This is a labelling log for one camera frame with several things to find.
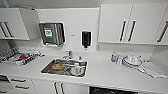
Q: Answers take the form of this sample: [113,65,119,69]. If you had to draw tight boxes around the black soap dispenser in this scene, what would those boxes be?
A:
[81,30,93,50]

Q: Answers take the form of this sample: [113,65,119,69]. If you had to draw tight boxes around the chrome faucet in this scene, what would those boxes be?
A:
[62,49,74,61]

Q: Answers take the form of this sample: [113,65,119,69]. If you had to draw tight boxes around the white patterned mug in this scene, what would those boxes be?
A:
[74,63,83,76]

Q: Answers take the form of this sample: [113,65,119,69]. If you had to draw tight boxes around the white plate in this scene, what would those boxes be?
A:
[69,67,85,78]

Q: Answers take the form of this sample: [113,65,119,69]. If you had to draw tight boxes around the clear container orange food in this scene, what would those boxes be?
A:
[51,59,65,71]

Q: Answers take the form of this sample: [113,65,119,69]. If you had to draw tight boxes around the steel paper towel dispenser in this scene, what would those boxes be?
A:
[38,22,67,47]

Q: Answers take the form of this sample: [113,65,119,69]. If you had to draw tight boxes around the small white bottle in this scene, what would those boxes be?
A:
[116,55,124,66]

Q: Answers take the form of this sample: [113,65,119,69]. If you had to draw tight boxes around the stainless steel sink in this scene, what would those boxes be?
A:
[40,58,89,78]

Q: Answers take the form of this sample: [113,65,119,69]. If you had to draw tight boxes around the white cup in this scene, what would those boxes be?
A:
[134,56,143,65]
[126,54,135,63]

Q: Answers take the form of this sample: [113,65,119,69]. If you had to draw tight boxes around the stack of white plates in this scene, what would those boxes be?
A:
[121,54,145,71]

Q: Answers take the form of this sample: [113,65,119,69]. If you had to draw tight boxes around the white sink base cabinet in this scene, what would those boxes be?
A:
[31,78,90,94]

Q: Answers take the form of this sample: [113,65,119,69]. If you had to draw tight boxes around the red utensil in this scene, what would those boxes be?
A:
[18,54,28,61]

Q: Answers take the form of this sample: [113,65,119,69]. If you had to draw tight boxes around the white dishes on counter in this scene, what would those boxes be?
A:
[139,61,168,80]

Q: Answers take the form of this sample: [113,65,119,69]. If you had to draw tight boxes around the microwave oven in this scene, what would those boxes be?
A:
[0,74,38,94]

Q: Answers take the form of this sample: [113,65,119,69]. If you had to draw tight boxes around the white wall outlet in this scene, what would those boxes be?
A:
[96,44,101,52]

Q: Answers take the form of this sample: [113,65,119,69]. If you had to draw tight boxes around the white wall cabinet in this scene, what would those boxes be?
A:
[0,7,41,41]
[97,3,168,46]

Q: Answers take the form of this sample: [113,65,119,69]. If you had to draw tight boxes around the wire dish rack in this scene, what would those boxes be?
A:
[0,46,43,67]

